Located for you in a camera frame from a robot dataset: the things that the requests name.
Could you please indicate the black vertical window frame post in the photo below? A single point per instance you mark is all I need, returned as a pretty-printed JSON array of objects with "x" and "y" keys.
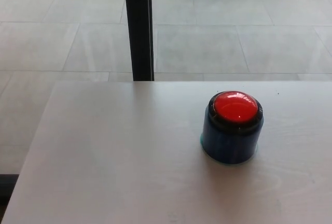
[{"x": 139, "y": 27}]

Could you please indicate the red dome push button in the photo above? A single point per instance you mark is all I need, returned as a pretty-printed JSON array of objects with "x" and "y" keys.
[{"x": 233, "y": 128}]

